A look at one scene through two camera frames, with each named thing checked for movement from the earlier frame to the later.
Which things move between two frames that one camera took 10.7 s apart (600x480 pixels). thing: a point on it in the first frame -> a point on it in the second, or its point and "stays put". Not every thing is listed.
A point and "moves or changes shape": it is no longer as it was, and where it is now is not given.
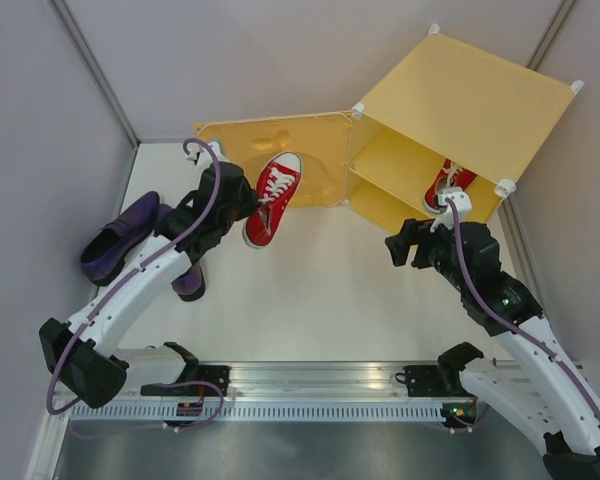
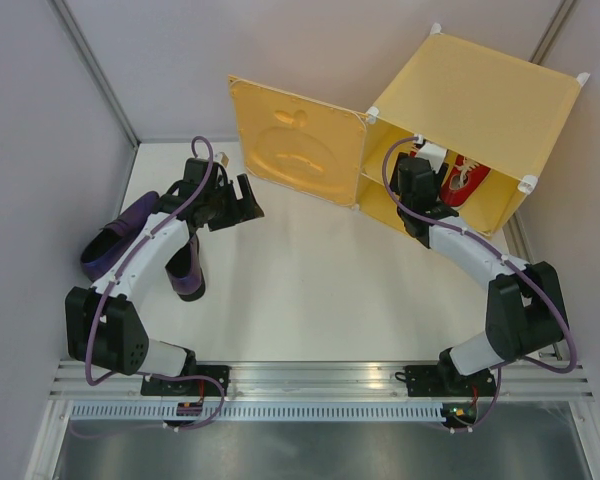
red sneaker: [450, 175] moves or changes shape
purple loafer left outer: [104, 255] stays put
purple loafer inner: [189, 285] stays put
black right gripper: [413, 232] -> [439, 179]
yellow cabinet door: [322, 142] moves or changes shape
